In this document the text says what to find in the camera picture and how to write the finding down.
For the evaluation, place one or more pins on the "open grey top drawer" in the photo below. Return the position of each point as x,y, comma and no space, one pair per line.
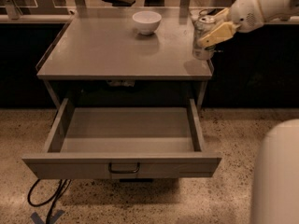
167,142

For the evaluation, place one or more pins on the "black office chair armrest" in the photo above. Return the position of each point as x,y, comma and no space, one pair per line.
120,3

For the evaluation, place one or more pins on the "white ceramic bowl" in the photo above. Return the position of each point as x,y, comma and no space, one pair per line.
146,22

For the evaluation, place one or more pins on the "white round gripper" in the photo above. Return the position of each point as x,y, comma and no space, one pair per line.
245,12

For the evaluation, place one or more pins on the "grey metal cabinet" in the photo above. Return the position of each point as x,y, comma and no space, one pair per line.
102,44

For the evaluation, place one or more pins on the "silver 7up can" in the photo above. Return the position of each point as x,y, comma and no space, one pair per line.
201,26

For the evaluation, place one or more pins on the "black metal drawer handle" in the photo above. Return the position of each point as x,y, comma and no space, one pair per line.
123,168

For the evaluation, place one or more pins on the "crumpled item under tabletop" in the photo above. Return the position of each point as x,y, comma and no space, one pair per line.
120,83

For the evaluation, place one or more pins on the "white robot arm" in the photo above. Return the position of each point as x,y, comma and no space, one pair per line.
275,184

